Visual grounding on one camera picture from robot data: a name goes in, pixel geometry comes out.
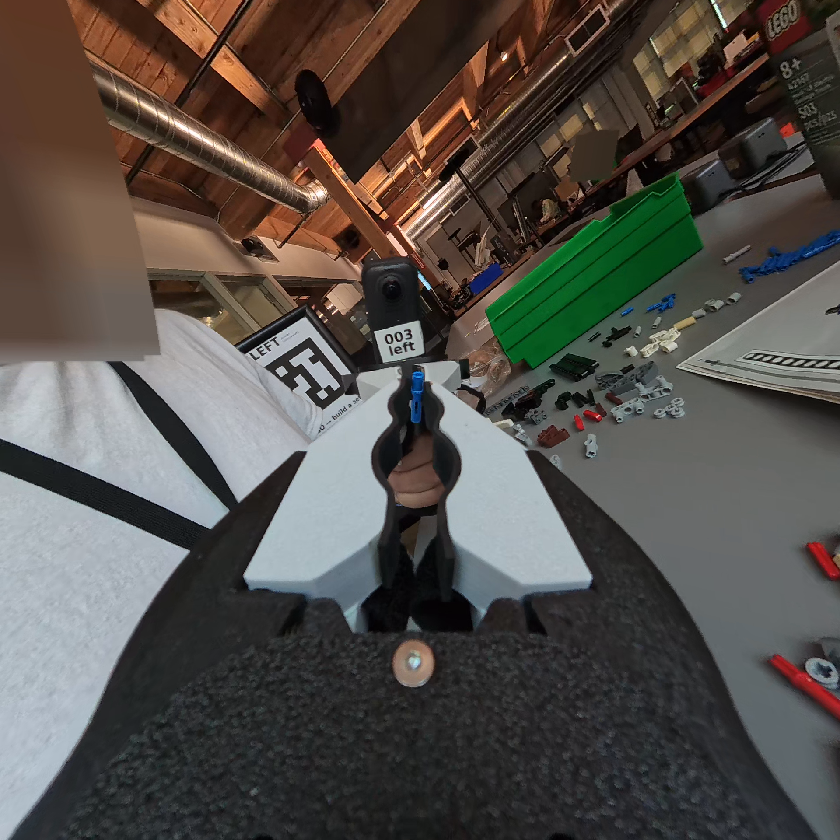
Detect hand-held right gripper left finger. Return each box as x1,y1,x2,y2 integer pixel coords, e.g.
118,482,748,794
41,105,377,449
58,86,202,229
243,366,421,632

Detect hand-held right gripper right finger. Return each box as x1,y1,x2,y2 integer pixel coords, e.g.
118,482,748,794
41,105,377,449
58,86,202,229
420,366,593,632

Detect black lego track links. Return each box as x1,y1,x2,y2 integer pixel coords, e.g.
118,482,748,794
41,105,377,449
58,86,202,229
489,384,555,422

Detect dark green lego beams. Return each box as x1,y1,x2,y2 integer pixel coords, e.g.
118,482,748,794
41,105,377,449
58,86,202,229
550,353,599,382

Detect stack of grey lego beams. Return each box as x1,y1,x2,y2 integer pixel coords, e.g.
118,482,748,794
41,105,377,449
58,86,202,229
594,360,657,395

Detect cluster of white lego connectors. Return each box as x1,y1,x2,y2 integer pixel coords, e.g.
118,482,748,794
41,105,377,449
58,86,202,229
623,327,683,358

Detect lego instruction booklet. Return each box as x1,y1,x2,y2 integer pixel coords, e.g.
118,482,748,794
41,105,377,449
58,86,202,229
676,262,840,404

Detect pile of blue lego pins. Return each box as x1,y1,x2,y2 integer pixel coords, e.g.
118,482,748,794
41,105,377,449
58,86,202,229
740,230,840,284

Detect dark lego set box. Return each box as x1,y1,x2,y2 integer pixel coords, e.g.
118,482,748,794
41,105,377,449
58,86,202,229
755,0,840,198

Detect person's left hand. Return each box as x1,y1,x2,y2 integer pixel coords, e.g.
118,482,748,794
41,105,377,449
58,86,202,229
387,434,442,511

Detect clear plastic bag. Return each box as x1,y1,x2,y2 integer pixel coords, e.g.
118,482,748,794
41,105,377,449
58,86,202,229
459,348,514,396

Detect green plastic bin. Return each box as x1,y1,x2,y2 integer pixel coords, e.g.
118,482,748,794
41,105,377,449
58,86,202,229
484,172,704,370

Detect black round ceiling speaker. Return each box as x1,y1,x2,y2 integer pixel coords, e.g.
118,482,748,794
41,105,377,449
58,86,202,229
294,69,341,139

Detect dark hanging ceiling panel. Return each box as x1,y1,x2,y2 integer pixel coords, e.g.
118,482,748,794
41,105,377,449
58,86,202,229
325,0,503,186

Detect person's white shirt torso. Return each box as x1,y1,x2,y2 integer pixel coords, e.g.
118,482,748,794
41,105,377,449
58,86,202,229
0,308,317,840

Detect cluster of small grey connectors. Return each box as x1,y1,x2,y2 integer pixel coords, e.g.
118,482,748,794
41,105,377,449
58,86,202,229
694,292,744,321

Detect pile of small mixed pins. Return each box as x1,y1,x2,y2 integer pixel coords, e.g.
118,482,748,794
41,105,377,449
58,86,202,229
769,535,840,719

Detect white framed ceiling fixture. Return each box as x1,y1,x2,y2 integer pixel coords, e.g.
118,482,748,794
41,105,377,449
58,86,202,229
566,7,611,53

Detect grey plastic case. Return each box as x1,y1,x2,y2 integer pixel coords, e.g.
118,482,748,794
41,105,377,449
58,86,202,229
718,118,788,179
682,157,731,212

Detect long wooden background table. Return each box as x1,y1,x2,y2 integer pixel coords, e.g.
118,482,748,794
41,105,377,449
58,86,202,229
591,52,772,191

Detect long metal ceiling duct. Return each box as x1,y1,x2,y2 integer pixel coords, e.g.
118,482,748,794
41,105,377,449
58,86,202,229
400,46,592,244

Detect wooden ceiling post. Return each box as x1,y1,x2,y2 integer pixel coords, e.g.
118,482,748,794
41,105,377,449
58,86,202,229
305,144,421,263

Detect black harness strap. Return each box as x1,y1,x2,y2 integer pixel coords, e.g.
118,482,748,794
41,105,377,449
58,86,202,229
108,361,238,513
0,438,214,549

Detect large metal ventilation duct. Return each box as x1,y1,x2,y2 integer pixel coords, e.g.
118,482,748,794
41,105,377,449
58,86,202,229
92,66,330,214

